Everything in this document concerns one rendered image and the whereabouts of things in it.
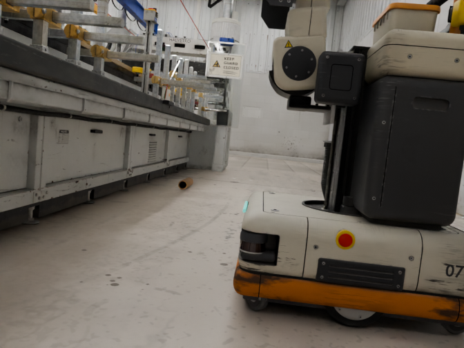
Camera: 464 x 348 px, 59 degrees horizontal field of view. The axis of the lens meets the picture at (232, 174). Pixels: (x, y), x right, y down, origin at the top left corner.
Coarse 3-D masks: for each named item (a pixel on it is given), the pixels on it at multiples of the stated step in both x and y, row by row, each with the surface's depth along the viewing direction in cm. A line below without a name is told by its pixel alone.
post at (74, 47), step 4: (72, 12) 161; (76, 12) 160; (80, 12) 162; (68, 40) 162; (72, 40) 161; (76, 40) 161; (68, 44) 162; (72, 44) 162; (76, 44) 161; (80, 44) 165; (68, 48) 162; (72, 48) 162; (76, 48) 162; (68, 52) 162; (72, 52) 162; (76, 52) 162; (68, 56) 162; (72, 56) 162; (76, 56) 162
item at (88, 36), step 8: (48, 32) 166; (56, 32) 166; (88, 32) 165; (96, 32) 165; (88, 40) 167; (96, 40) 165; (104, 40) 165; (112, 40) 165; (120, 40) 164; (128, 40) 164; (136, 40) 164; (144, 40) 166
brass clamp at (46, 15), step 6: (30, 12) 134; (36, 12) 134; (42, 12) 134; (48, 12) 138; (30, 18) 136; (36, 18) 136; (42, 18) 136; (48, 18) 138; (48, 24) 142; (54, 24) 142; (60, 24) 146
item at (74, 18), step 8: (8, 16) 141; (16, 16) 141; (24, 16) 141; (56, 16) 140; (64, 16) 140; (72, 16) 140; (80, 16) 140; (88, 16) 139; (96, 16) 139; (104, 16) 139; (80, 24) 142; (88, 24) 141; (96, 24) 140; (104, 24) 139; (112, 24) 139; (120, 24) 139
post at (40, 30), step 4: (36, 20) 137; (40, 20) 136; (36, 24) 137; (40, 24) 137; (44, 24) 137; (32, 28) 137; (36, 28) 137; (40, 28) 137; (44, 28) 138; (32, 32) 137; (36, 32) 137; (40, 32) 137; (44, 32) 138; (32, 36) 137; (36, 36) 137; (40, 36) 137; (44, 36) 138; (32, 40) 137; (36, 40) 137; (40, 40) 137; (44, 40) 138; (36, 44) 137; (40, 44) 137; (44, 44) 139
